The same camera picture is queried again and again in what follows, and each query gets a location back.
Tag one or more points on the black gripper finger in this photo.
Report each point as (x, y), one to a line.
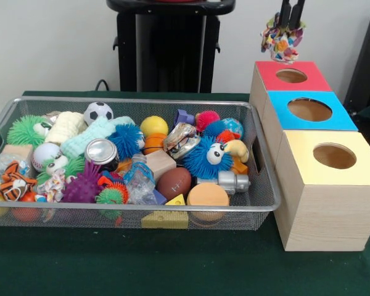
(285, 11)
(297, 11)

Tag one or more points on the clear mesh bin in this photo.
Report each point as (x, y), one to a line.
(266, 185)

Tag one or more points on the wooden three-hole box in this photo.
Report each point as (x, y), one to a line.
(327, 209)

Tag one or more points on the blue fuzzy monster toy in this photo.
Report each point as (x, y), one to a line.
(200, 160)

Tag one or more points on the yellow ball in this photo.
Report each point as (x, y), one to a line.
(154, 126)

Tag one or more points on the brown toy football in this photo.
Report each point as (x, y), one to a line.
(174, 182)

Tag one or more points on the black and white soccer ball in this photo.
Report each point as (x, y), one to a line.
(98, 112)

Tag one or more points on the mint green knit cloth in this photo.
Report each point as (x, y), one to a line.
(95, 137)

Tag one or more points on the yellow cheese wedge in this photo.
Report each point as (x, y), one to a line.
(165, 219)

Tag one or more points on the purple spiky ball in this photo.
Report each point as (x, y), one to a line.
(83, 185)

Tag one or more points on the dark green tablecloth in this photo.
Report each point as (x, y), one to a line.
(172, 265)

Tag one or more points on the green spiky ball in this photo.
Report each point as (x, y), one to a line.
(26, 129)

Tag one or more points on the orange tiger plush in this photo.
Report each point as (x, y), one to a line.
(12, 182)

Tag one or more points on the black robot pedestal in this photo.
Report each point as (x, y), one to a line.
(172, 49)

